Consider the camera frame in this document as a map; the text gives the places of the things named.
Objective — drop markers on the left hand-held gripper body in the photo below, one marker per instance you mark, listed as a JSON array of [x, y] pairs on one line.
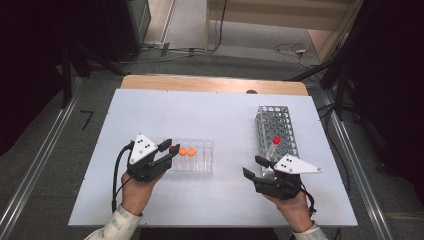
[[141, 150]]

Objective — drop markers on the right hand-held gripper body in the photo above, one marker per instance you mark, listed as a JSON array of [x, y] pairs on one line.
[[293, 165]]

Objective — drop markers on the orange-capped test tube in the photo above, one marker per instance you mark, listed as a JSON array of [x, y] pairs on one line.
[[191, 151], [182, 151]]

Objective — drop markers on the clear plastic tube rack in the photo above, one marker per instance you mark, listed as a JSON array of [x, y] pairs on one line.
[[200, 160]]

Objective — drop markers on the metal test tube rack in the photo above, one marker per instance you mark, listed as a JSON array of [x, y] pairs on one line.
[[276, 123]]

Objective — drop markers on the person's right hand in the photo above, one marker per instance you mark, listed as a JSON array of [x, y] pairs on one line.
[[295, 211]]

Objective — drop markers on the person's left hand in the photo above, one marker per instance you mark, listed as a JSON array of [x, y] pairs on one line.
[[136, 196]]

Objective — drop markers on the wooden table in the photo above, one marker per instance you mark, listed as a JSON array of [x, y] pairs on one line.
[[200, 84]]

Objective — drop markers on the black metal stand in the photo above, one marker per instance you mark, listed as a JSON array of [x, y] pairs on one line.
[[339, 90], [66, 76]]

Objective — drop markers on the black cabinet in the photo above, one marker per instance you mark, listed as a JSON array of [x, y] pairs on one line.
[[126, 26]]

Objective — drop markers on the dark curtain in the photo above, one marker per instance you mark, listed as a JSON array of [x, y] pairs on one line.
[[33, 66], [393, 83]]

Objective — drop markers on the wooden furniture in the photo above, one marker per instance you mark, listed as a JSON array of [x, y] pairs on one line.
[[273, 15]]

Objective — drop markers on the aluminium floor rail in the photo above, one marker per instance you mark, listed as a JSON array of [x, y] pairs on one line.
[[36, 160], [346, 140]]

